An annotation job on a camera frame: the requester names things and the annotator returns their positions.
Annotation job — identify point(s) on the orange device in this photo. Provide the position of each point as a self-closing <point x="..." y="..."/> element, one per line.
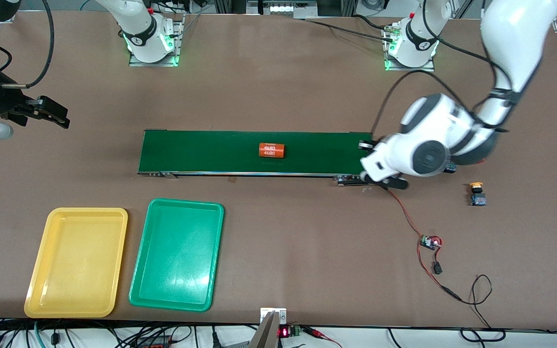
<point x="153" y="343"/>

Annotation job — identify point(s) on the red clip lead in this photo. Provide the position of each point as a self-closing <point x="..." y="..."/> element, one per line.
<point x="322" y="336"/>

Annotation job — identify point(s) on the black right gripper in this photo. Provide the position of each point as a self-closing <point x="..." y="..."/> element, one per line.
<point x="3" y="100"/>

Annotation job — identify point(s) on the green plastic tray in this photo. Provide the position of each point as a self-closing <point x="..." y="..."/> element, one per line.
<point x="177" y="256"/>

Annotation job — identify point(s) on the orange 4680 cylinder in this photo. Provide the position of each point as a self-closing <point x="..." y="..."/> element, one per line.
<point x="271" y="150"/>

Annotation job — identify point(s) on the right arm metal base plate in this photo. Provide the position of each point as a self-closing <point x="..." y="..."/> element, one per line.
<point x="179" y="48"/>

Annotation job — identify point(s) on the white power strip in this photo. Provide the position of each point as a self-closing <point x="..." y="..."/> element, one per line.
<point x="278" y="7"/>

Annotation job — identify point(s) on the green conveyor belt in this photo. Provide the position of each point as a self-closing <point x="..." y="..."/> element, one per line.
<point x="211" y="152"/>

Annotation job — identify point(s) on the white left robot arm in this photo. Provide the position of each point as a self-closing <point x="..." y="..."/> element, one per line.
<point x="428" y="157"/>

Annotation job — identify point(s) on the grey metal camera bracket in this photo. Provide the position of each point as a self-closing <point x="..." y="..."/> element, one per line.
<point x="265" y="333"/>

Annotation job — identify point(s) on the red digit display module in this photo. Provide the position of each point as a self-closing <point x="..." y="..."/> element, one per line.
<point x="288" y="332"/>

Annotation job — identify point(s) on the white mounting plate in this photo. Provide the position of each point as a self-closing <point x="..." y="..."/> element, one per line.
<point x="283" y="314"/>

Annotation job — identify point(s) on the small motor controller board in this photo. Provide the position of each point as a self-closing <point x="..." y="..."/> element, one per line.
<point x="429" y="241"/>

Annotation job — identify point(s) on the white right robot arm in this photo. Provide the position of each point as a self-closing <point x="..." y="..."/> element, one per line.
<point x="138" y="34"/>

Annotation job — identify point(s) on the yellow plastic tray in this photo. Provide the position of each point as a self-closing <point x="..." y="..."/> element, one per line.
<point x="78" y="263"/>

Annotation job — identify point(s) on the yellow push button switch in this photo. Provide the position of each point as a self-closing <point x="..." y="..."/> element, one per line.
<point x="476" y="197"/>

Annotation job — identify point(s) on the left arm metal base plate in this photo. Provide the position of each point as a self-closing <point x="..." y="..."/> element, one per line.
<point x="426" y="67"/>

